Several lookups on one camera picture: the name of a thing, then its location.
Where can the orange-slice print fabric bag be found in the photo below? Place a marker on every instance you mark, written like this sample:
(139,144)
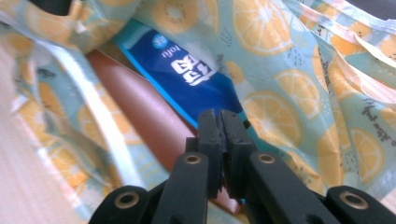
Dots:
(295,77)

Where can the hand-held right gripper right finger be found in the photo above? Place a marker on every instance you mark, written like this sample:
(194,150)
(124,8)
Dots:
(238,149)

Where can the smooth brown packet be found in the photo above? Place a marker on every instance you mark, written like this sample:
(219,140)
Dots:
(143,115)

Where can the blue packet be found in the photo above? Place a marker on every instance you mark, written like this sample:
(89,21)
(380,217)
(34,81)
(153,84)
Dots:
(183,84)

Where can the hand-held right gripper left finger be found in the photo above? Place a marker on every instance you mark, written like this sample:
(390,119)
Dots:
(209,146)

